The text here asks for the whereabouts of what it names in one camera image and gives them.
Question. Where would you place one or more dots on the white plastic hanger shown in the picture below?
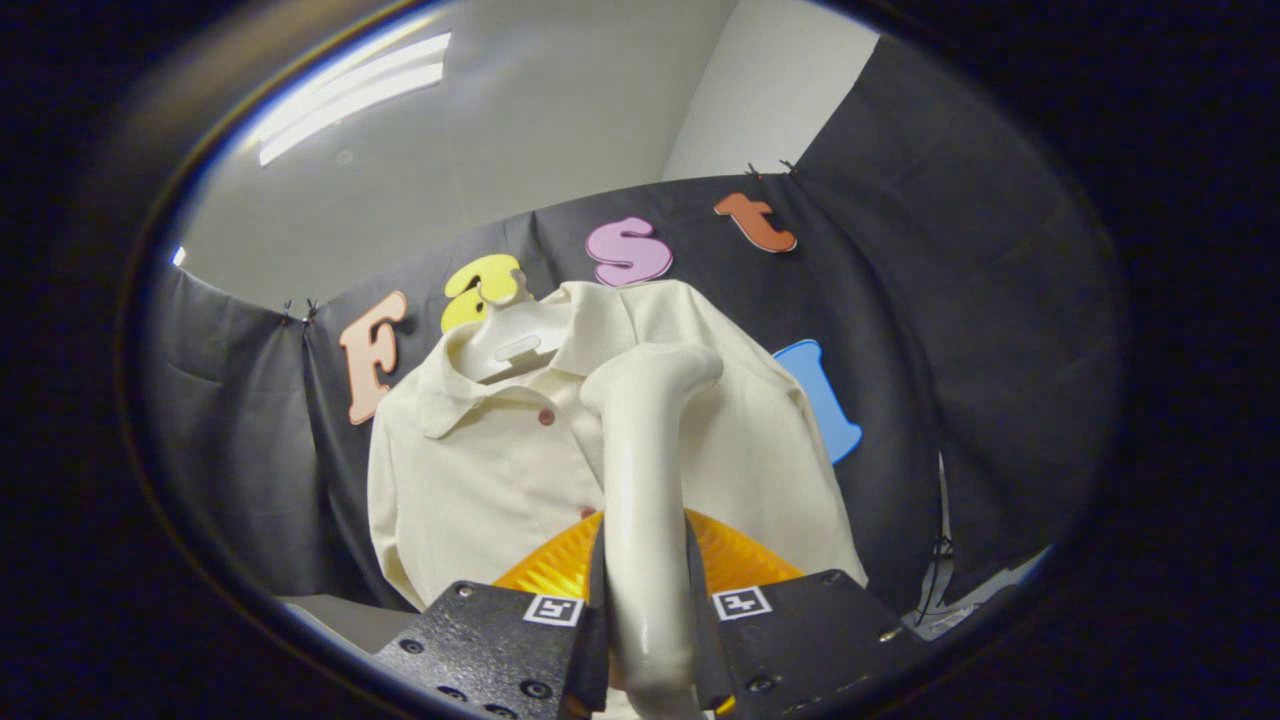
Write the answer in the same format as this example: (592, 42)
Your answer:
(515, 345)

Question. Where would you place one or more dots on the cream button shirt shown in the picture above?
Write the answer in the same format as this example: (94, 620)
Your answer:
(480, 480)

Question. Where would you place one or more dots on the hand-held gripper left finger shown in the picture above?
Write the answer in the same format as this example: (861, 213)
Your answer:
(597, 630)

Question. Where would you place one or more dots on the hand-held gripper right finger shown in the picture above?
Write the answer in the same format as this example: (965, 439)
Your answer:
(700, 630)

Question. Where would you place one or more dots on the ceiling light panel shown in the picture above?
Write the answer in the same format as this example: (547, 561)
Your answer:
(350, 95)

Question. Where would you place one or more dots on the grey and white cabinet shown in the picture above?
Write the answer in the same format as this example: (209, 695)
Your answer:
(350, 622)

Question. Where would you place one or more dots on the black backdrop cloth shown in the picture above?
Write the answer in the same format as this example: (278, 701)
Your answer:
(950, 300)

